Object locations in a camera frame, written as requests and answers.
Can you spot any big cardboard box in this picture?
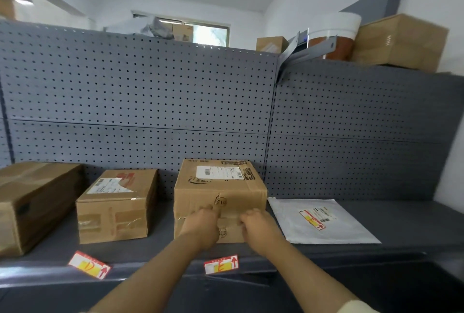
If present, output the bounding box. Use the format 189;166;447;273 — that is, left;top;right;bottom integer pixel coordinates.
350;14;450;73

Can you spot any narrow grey pegboard panel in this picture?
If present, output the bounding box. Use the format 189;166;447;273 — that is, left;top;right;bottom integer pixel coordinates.
265;58;464;201

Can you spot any person's right forearm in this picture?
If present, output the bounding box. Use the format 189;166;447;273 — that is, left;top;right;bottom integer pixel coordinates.
260;239;363;313

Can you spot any grey metal shelf board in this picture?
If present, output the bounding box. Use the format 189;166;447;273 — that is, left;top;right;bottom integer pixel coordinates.
0;197;464;289

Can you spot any person's right hand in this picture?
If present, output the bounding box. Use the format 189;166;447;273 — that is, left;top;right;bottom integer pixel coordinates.
239;208;287;257

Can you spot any window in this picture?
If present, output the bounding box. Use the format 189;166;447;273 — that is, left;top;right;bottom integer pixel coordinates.
157;17;231;48

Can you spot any grey plastic parcel bag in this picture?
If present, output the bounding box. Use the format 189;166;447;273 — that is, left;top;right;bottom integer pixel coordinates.
276;29;338;72

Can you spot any white mailer envelope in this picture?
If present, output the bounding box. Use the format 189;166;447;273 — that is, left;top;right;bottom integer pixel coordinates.
267;197;382;245

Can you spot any red yellow shelf label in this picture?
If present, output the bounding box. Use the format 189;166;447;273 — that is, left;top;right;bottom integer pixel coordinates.
68;251;112;280
203;255;239;275

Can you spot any large plain cardboard box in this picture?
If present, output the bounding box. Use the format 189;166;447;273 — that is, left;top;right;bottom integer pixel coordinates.
0;161;86;258

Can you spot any cardboard box by window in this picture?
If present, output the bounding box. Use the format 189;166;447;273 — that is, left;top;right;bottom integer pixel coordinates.
172;24;194;42

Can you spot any person's left forearm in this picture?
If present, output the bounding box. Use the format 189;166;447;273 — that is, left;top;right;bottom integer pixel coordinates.
88;234;203;313

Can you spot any taped cardboard box, red print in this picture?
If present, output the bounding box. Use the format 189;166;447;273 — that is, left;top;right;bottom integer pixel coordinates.
76;169;159;245

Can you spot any person's left hand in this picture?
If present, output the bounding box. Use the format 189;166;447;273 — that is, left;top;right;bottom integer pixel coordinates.
179;205;222;252

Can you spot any crumpled grey mailer bag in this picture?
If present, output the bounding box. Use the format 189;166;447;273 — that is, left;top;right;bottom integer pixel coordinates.
104;15;175;40

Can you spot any blurred brown cardboard box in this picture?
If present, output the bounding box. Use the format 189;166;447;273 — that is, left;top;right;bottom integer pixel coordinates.
0;0;17;21

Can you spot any cardboard box with handwritten marks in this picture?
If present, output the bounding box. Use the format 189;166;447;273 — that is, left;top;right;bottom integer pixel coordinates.
173;158;268;244

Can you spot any wide grey pegboard panel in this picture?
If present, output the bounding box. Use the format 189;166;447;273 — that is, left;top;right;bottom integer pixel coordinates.
0;20;280;201

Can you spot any white and brown round tub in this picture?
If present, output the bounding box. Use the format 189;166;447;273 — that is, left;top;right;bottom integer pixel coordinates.
308;12;362;61

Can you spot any small cardboard box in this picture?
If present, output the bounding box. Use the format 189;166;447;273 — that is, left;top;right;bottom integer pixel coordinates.
255;36;289;54

